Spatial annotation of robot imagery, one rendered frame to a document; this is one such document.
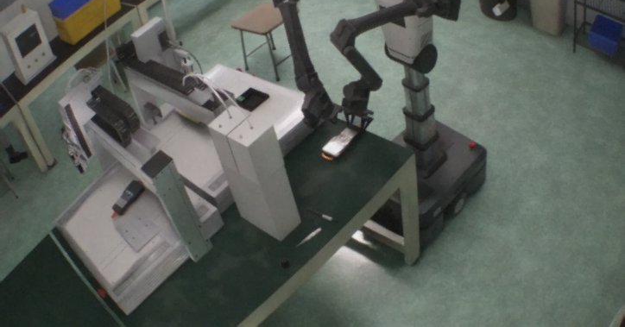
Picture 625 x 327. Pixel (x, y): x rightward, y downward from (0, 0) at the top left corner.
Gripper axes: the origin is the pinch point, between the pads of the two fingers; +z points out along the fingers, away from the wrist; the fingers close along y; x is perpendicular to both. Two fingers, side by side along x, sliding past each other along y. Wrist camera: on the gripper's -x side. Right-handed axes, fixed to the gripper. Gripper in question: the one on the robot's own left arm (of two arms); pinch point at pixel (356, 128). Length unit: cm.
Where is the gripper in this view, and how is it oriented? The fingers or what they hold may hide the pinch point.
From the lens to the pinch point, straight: 257.1
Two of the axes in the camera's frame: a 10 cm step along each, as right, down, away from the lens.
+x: 6.4, -1.6, 7.5
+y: 7.4, 3.6, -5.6
